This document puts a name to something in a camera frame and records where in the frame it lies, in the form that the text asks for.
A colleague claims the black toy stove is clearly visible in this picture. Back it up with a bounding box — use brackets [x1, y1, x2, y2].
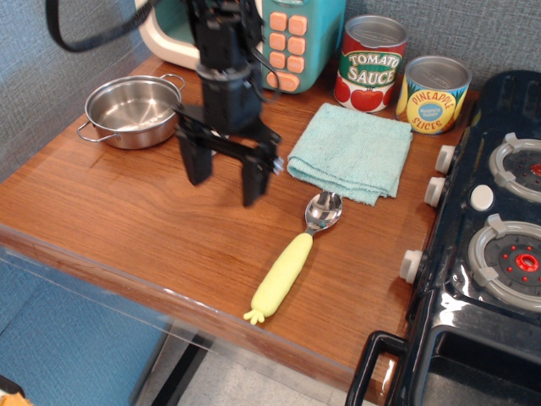
[347, 70, 540, 405]

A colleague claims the pineapple slices can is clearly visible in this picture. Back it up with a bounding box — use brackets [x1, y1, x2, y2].
[396, 55, 472, 134]

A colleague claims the tomato sauce can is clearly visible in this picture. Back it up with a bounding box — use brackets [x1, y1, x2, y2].
[334, 14, 407, 113]

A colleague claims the small steel pot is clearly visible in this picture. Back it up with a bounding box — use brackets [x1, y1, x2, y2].
[77, 74, 186, 150]

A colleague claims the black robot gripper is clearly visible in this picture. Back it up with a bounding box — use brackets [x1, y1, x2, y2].
[175, 69, 282, 207]

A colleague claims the teal toy microwave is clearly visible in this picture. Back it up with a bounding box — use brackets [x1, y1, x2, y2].
[139, 0, 346, 94]

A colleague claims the spoon with yellow handle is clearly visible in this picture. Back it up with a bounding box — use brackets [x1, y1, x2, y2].
[243, 191, 343, 325]

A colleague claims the orange object at corner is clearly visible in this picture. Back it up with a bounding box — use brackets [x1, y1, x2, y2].
[0, 376, 33, 406]

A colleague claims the light blue folded cloth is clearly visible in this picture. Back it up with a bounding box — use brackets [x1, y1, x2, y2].
[287, 103, 413, 206]

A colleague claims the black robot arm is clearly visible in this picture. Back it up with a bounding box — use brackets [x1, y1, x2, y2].
[175, 1, 282, 206]

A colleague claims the black braided cable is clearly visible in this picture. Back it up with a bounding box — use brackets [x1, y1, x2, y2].
[45, 0, 160, 53]

